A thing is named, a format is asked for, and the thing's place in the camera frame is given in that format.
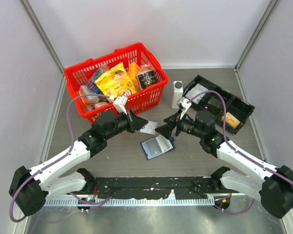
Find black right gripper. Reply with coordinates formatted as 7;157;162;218
155;108;205;139

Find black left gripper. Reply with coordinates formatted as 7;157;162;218
105;107;148;140

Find white gold credit card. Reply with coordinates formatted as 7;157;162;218
140;121;158;135

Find blue leather card holder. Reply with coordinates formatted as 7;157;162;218
140;135;175;160

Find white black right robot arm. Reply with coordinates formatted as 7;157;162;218
155;111;293;218

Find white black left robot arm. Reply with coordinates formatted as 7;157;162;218
9;110;148;216

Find white cards in tray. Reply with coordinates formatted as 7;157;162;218
185;83;208;104

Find gold card in tray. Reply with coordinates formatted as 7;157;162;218
221;112;241;129

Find red plastic shopping basket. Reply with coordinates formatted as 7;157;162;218
64;42;168;123

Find white bottle grey cap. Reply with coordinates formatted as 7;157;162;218
171;81;183;109

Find white sponge pack lower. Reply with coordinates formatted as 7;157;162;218
86;101;109;111

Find white sponge pack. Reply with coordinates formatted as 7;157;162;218
78;85;100;105
86;101;109;111

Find black wrapped roll package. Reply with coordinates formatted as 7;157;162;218
137;64;158;89

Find yellow Lays chips bag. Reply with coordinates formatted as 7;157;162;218
95;62;137;97

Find orange snack box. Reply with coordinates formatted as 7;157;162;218
128;62;141;90

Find blue Vileda sponge pack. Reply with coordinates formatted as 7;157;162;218
87;68;105;94

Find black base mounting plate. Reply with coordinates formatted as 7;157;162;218
65;175;241;200

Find white sponge pack upper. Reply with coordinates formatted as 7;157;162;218
78;85;100;105

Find black compartment tray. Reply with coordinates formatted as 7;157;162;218
183;75;255;134

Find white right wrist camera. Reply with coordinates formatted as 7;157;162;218
177;97;191;120

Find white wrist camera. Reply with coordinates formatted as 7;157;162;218
177;97;191;120
113;95;127;115

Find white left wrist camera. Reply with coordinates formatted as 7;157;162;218
113;95;127;115

